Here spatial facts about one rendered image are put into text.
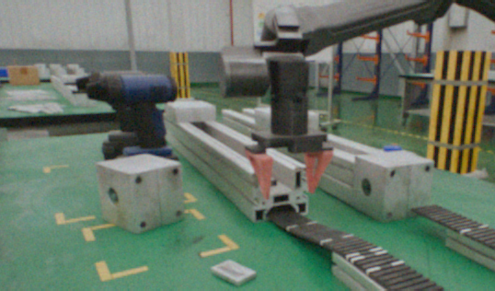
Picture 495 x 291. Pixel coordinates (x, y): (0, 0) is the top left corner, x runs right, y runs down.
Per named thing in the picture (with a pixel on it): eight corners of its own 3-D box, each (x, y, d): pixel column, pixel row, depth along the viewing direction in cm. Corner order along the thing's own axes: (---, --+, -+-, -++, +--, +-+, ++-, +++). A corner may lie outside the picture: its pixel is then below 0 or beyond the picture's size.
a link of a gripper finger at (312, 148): (274, 190, 70) (274, 133, 67) (313, 185, 73) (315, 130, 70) (292, 203, 64) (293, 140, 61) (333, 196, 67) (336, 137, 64)
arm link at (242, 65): (294, 6, 63) (282, 50, 70) (214, 2, 59) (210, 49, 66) (314, 69, 58) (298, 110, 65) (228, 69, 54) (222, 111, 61)
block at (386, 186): (439, 212, 76) (444, 159, 73) (382, 223, 70) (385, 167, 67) (406, 197, 83) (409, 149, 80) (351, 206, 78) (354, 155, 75)
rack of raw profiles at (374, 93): (314, 95, 1204) (316, 10, 1139) (339, 94, 1250) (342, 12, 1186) (398, 107, 939) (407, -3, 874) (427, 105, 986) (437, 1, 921)
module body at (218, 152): (307, 214, 74) (308, 166, 71) (253, 223, 69) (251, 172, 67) (196, 137, 142) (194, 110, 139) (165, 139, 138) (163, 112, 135)
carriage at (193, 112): (216, 130, 121) (215, 106, 119) (177, 133, 116) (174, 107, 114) (201, 122, 134) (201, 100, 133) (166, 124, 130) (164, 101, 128)
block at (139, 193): (197, 214, 73) (193, 159, 70) (136, 235, 65) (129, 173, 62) (163, 202, 79) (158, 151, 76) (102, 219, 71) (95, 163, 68)
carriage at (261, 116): (318, 140, 108) (318, 113, 106) (278, 144, 103) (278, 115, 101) (291, 131, 122) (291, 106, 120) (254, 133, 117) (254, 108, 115)
